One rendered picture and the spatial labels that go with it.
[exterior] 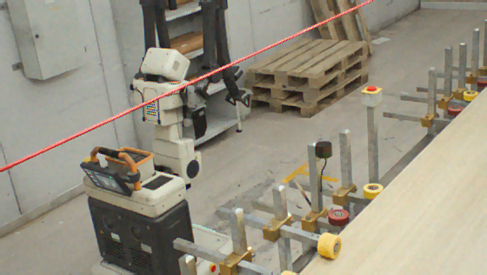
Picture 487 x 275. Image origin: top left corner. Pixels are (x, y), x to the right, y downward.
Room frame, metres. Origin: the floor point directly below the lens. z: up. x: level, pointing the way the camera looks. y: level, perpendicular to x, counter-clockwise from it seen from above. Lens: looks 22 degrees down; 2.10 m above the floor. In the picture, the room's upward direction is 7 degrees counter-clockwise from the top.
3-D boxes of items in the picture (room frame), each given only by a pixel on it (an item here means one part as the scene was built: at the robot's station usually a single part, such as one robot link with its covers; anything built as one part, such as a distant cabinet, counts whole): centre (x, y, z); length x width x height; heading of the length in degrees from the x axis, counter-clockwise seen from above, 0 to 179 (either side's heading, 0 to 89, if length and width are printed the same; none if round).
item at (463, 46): (3.44, -1.39, 0.88); 0.04 x 0.04 x 0.48; 50
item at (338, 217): (1.99, -0.34, 0.85); 0.08 x 0.08 x 0.11
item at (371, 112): (2.49, -0.60, 0.93); 0.05 x 0.05 x 0.45; 50
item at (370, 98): (2.49, -0.60, 1.18); 0.07 x 0.07 x 0.08; 50
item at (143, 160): (2.76, 0.58, 0.87); 0.23 x 0.15 x 0.11; 50
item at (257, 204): (2.12, -0.18, 0.84); 0.43 x 0.03 x 0.04; 50
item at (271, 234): (1.89, -0.10, 0.95); 0.14 x 0.06 x 0.05; 140
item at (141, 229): (2.77, 0.57, 0.59); 0.55 x 0.34 x 0.83; 50
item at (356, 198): (2.29, -0.36, 0.83); 0.43 x 0.03 x 0.04; 50
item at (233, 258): (1.69, 0.06, 0.95); 0.14 x 0.06 x 0.05; 140
